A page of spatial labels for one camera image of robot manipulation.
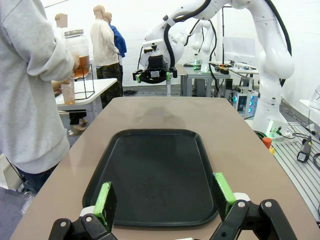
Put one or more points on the aluminium frame workbench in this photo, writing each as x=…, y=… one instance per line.
x=200, y=75

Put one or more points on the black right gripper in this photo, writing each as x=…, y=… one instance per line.
x=152, y=78

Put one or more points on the clear plastic cup stack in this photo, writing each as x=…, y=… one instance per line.
x=27, y=202

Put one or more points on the black pole stand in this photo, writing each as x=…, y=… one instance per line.
x=222, y=37

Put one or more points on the person's left hand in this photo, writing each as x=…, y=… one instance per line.
x=57, y=86

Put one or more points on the black plastic tray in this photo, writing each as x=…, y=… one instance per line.
x=155, y=175

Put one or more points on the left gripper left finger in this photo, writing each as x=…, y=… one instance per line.
x=106, y=200

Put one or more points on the person's right forearm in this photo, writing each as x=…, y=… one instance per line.
x=55, y=62

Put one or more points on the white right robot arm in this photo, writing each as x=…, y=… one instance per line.
x=272, y=62

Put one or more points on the red emergency stop button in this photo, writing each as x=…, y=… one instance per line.
x=267, y=142

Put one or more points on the brown-topped height-adjustable table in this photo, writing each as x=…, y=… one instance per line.
x=168, y=88

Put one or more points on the clear plastic cup with ice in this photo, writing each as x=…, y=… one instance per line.
x=68, y=96

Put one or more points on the mannequin in blue jacket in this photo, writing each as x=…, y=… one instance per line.
x=120, y=40

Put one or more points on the mannequin in cream sweater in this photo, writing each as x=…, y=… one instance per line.
x=102, y=45

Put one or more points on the mannequin in white shirt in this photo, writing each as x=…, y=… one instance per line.
x=61, y=21

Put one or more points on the aluminium slotted base plate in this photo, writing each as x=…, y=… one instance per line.
x=295, y=175

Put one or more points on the glass drink dispenser jar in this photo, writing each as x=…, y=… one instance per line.
x=82, y=45

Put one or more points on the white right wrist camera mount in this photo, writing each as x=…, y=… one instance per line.
x=152, y=45

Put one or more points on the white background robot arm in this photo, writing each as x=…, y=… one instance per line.
x=206, y=37

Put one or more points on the black handheld tool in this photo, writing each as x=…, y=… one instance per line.
x=303, y=152

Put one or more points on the white side table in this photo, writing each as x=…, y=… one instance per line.
x=102, y=86

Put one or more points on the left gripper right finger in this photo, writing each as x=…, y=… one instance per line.
x=225, y=192

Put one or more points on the person's right hand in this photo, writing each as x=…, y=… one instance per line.
x=76, y=62

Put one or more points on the computer tower with cyan lights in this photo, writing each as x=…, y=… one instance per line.
x=243, y=102

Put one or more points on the person's grey sweatshirt body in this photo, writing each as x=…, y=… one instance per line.
x=25, y=112

